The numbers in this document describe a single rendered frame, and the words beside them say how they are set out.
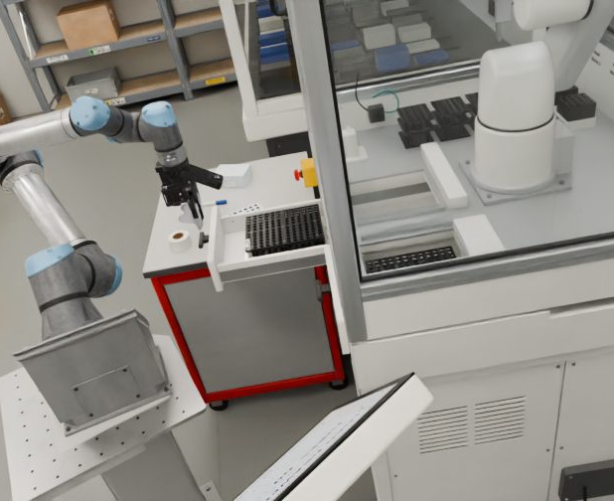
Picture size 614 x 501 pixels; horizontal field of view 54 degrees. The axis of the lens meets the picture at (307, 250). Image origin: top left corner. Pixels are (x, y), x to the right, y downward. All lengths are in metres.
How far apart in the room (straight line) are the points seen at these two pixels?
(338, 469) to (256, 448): 1.55
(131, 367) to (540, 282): 0.91
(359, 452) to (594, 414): 0.96
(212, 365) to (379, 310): 1.14
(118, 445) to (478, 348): 0.84
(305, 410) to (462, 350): 1.15
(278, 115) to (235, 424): 1.22
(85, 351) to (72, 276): 0.20
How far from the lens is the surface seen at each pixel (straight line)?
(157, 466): 1.75
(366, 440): 0.81
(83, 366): 1.44
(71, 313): 1.48
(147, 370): 1.48
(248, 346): 2.19
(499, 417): 1.57
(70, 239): 1.68
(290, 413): 2.40
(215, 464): 2.34
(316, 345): 2.20
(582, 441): 1.76
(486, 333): 1.33
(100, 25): 5.36
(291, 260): 1.64
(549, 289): 1.30
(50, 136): 1.59
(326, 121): 0.97
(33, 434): 1.64
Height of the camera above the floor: 1.85
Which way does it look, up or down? 36 degrees down
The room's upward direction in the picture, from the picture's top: 12 degrees counter-clockwise
